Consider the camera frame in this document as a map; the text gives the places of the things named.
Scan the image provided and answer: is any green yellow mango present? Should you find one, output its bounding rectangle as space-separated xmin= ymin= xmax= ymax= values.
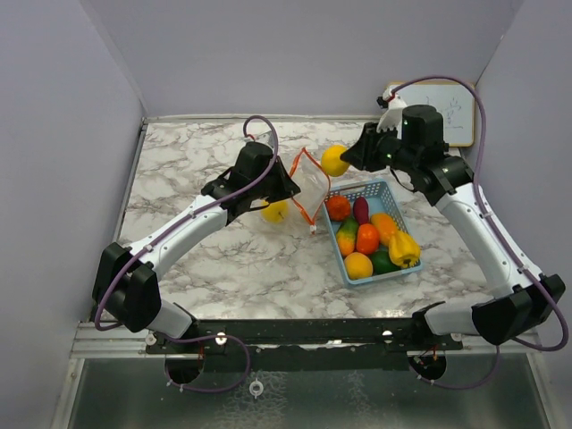
xmin=335 ymin=217 xmax=359 ymax=257

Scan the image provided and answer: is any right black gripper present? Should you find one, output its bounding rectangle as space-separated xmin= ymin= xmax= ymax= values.
xmin=344 ymin=121 xmax=418 ymax=173

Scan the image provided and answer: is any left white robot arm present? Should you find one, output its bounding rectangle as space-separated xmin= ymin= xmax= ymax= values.
xmin=92 ymin=141 xmax=300 ymax=353

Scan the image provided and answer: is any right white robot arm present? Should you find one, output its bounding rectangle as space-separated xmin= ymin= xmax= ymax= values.
xmin=341 ymin=105 xmax=565 ymax=349

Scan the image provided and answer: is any bumpy red orange tangerine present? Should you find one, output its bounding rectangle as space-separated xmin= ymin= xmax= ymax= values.
xmin=325 ymin=195 xmax=351 ymax=222

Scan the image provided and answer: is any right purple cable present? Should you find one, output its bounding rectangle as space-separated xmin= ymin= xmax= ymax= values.
xmin=379 ymin=75 xmax=569 ymax=390

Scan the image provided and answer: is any yellow orange peach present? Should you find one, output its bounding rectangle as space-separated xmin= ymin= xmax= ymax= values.
xmin=344 ymin=252 xmax=374 ymax=281

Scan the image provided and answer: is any green avocado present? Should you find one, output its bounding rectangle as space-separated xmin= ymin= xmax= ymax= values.
xmin=369 ymin=249 xmax=400 ymax=275

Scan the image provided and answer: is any yellow bell pepper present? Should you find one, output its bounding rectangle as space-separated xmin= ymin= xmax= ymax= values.
xmin=388 ymin=231 xmax=421 ymax=268

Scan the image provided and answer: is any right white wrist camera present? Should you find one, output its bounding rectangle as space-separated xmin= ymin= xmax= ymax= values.
xmin=376 ymin=89 xmax=408 ymax=133

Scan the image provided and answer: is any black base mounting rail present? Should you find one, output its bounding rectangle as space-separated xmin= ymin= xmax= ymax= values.
xmin=146 ymin=318 xmax=462 ymax=373

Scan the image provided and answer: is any orange bell pepper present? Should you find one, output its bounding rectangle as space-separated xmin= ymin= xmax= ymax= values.
xmin=370 ymin=213 xmax=399 ymax=247

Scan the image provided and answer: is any small whiteboard with writing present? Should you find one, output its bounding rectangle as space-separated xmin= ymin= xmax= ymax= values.
xmin=397 ymin=80 xmax=475 ymax=147

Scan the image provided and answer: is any purple sweet potato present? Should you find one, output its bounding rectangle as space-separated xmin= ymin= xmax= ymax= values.
xmin=353 ymin=197 xmax=369 ymax=224

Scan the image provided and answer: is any orange tomato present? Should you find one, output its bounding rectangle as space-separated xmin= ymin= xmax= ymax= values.
xmin=356 ymin=223 xmax=380 ymax=255

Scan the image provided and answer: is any clear zip top bag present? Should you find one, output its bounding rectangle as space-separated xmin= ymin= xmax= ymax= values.
xmin=282 ymin=147 xmax=331 ymax=235

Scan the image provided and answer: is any light blue plastic basket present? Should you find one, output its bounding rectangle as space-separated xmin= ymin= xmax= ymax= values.
xmin=323 ymin=179 xmax=422 ymax=287

